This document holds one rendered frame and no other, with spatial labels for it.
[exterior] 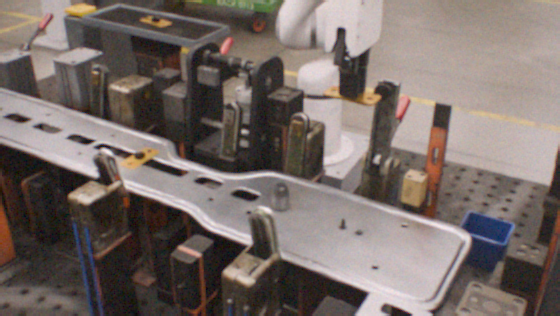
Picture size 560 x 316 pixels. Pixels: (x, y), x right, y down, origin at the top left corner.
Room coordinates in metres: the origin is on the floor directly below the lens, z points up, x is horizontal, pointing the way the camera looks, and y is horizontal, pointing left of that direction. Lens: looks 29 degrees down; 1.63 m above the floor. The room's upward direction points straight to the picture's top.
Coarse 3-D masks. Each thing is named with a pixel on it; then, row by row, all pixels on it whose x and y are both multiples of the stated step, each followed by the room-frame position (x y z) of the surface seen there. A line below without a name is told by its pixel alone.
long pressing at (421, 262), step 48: (0, 96) 1.42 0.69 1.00; (48, 144) 1.17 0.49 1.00; (96, 144) 1.17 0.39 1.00; (144, 144) 1.17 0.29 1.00; (144, 192) 0.98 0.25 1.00; (192, 192) 0.98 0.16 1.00; (336, 192) 0.97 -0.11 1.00; (240, 240) 0.83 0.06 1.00; (288, 240) 0.83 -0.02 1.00; (336, 240) 0.83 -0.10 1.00; (384, 240) 0.83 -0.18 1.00; (432, 240) 0.83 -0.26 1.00; (384, 288) 0.71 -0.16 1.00; (432, 288) 0.71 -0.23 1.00
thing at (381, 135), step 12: (384, 84) 1.01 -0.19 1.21; (396, 84) 0.99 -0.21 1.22; (384, 96) 0.97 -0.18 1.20; (396, 96) 0.99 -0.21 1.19; (384, 108) 1.00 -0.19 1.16; (396, 108) 0.99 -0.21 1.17; (372, 120) 0.99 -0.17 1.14; (384, 120) 0.99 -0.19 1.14; (372, 132) 0.99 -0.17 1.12; (384, 132) 0.99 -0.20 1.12; (372, 144) 0.99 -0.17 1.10; (384, 144) 0.97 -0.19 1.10; (372, 156) 0.99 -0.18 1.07; (384, 156) 0.97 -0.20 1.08
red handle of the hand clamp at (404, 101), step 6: (402, 96) 1.08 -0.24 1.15; (408, 96) 1.09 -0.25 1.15; (402, 102) 1.07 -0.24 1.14; (408, 102) 1.07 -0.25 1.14; (402, 108) 1.06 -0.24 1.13; (396, 114) 1.05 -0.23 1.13; (402, 114) 1.05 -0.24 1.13; (396, 120) 1.04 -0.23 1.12; (396, 126) 1.03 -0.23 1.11; (378, 150) 1.00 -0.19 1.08; (378, 156) 0.99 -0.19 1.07; (372, 162) 0.98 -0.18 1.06; (378, 162) 0.98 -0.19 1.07
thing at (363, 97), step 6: (330, 90) 0.88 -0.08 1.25; (336, 90) 0.88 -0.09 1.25; (330, 96) 0.86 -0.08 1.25; (336, 96) 0.86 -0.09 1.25; (342, 96) 0.86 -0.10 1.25; (360, 96) 0.86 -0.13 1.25; (366, 96) 0.86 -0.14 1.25; (372, 96) 0.86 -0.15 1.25; (378, 96) 0.86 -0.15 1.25; (354, 102) 0.84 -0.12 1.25; (360, 102) 0.84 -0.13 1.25; (366, 102) 0.84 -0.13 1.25; (372, 102) 0.84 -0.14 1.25
